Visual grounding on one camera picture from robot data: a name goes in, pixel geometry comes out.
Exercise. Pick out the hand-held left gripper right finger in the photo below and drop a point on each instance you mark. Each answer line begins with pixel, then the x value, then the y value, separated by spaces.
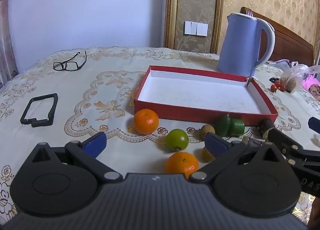
pixel 215 145

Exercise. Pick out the black eyeglasses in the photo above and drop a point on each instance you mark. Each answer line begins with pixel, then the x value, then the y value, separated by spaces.
pixel 65 65

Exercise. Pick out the person's right forearm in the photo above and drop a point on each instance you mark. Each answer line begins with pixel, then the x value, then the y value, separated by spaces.
pixel 315 216

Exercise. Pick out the wooden headboard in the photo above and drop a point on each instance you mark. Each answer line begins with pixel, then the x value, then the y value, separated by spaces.
pixel 287 40

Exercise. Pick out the red cardboard box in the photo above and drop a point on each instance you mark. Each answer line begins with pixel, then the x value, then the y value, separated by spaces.
pixel 195 92

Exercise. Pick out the grey cloth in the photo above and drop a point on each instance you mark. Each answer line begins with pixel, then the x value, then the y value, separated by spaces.
pixel 282 64

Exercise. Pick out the green tomato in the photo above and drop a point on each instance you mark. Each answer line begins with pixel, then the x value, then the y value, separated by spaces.
pixel 177 140

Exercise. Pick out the cut cucumber piece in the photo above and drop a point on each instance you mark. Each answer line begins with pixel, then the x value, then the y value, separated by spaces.
pixel 237 126

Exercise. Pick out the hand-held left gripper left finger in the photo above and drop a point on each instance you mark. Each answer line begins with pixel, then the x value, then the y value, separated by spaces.
pixel 96 144

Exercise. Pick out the metal fork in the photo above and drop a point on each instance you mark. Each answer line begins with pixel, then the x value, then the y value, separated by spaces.
pixel 248 13

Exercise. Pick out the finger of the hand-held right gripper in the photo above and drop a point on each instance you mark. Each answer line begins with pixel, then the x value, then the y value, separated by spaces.
pixel 315 125
pixel 278 136

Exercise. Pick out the red cherry tomato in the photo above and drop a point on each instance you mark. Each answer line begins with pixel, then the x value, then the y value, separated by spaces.
pixel 283 87
pixel 273 88
pixel 277 84

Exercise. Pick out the cucumber end piece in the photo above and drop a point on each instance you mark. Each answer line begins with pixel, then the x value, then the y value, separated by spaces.
pixel 222 126

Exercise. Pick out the cream embroidered tablecloth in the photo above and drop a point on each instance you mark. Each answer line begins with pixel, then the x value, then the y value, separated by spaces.
pixel 112 105

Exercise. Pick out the clear plastic bag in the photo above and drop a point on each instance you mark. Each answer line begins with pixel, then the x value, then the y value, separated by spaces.
pixel 290 80

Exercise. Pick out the orange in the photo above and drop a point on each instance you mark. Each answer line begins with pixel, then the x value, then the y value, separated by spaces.
pixel 146 121
pixel 182 162

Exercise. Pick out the white light switch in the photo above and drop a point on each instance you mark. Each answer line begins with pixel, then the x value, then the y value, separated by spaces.
pixel 196 28

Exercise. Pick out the blue electric kettle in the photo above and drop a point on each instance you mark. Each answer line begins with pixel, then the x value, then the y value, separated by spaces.
pixel 237 45

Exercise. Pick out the gold framed wall panel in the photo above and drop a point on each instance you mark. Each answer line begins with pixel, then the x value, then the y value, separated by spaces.
pixel 171 8

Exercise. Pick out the brown longan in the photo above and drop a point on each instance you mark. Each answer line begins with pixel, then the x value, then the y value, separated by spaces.
pixel 207 154
pixel 206 129

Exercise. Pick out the patterned curtain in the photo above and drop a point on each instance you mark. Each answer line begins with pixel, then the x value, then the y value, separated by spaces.
pixel 5 45

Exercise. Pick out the black rectangular plastic frame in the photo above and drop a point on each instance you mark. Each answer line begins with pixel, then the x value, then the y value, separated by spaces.
pixel 53 110

